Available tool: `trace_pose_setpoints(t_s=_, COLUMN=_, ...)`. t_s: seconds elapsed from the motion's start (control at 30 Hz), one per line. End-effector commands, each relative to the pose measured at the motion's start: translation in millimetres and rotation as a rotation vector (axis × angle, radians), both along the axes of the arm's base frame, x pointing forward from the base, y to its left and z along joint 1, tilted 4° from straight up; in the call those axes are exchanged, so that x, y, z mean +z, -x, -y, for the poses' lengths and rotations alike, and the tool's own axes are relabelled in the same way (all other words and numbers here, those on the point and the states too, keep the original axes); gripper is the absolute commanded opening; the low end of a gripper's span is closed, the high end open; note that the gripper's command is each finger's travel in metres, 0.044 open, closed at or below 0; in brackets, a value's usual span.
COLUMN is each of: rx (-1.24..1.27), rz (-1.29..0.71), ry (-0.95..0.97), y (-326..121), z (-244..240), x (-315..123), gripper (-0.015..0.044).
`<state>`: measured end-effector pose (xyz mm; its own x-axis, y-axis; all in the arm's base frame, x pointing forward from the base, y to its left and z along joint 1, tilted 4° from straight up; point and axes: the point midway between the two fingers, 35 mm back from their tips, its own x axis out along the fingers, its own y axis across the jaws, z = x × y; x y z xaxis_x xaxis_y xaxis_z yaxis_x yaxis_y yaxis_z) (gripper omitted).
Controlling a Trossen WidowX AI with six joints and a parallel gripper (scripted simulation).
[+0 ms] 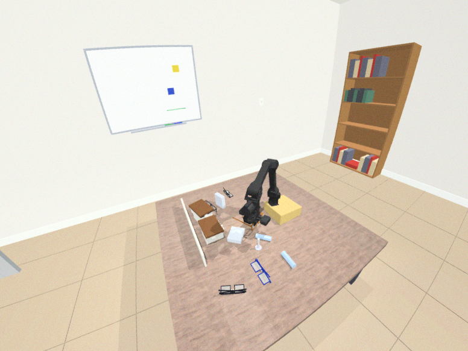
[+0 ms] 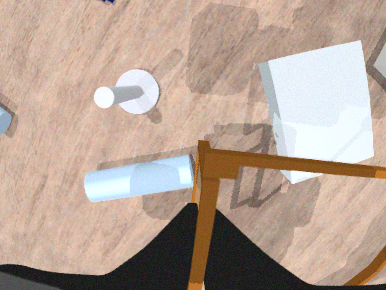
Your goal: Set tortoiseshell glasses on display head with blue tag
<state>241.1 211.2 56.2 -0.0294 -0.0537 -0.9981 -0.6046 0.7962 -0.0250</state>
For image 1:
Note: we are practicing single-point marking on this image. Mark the black-framed glasses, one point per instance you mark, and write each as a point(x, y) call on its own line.
point(238, 289)

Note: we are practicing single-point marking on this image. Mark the orange eyeglasses frame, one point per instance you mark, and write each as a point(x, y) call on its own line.
point(252, 226)

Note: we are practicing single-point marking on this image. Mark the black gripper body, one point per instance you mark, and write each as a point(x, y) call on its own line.
point(264, 220)

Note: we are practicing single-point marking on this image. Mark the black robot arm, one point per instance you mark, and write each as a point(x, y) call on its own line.
point(255, 190)

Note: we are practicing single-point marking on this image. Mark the light blue cylinder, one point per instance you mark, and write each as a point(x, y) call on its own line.
point(267, 238)
point(288, 259)

